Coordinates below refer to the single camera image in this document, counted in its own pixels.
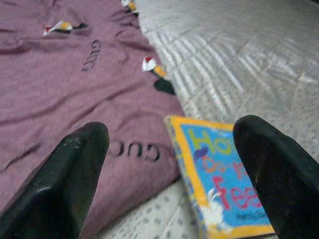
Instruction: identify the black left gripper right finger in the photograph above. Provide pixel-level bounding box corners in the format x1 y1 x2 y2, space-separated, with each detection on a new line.
233 115 319 239

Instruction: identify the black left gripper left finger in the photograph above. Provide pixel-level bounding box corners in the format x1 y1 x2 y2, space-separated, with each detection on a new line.
0 121 110 239

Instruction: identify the patterned white mattress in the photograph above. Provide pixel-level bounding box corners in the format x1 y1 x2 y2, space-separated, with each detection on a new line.
96 0 319 239

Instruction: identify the colourful children's book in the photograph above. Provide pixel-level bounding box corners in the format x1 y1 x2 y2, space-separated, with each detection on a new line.
164 115 276 239

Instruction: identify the purple penguin print blanket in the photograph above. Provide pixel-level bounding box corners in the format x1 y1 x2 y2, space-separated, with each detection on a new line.
0 0 186 239

